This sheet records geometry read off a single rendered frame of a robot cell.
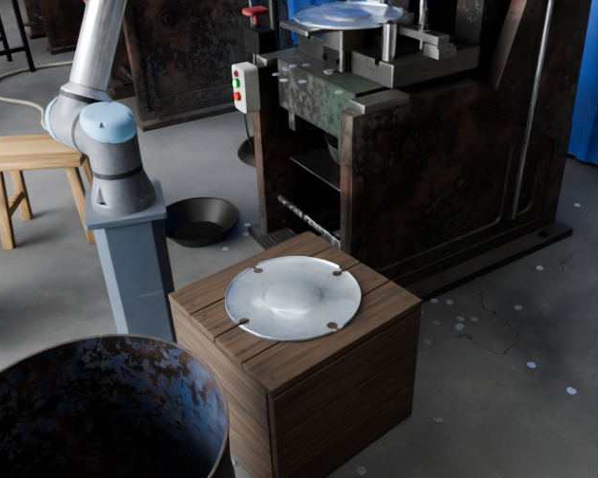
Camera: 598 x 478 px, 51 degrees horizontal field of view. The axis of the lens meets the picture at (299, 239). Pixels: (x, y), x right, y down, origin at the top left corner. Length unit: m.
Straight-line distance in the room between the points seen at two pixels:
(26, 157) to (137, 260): 0.79
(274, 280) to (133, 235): 0.37
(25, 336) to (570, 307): 1.59
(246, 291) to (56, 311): 0.82
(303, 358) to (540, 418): 0.67
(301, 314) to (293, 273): 0.15
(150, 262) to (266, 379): 0.54
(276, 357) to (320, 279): 0.26
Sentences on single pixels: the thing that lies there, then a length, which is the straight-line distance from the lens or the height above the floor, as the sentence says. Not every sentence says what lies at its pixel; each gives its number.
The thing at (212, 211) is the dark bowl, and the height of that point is 0.03.
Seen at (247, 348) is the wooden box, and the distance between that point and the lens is 1.23.
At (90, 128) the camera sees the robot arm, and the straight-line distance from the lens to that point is 1.46.
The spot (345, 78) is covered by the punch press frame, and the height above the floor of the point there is 0.64.
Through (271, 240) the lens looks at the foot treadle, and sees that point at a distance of 1.88.
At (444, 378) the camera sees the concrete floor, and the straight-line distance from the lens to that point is 1.68.
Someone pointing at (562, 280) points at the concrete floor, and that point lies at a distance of 2.11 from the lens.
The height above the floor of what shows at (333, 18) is 0.79.
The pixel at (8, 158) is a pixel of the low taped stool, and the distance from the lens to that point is 2.27.
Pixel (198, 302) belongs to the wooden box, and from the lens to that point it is 1.35.
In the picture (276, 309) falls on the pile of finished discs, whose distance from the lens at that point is 1.30.
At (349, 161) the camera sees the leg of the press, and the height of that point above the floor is 0.50.
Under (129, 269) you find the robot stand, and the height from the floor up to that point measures 0.30.
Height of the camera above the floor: 1.17
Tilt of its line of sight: 32 degrees down
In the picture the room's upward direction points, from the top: 2 degrees counter-clockwise
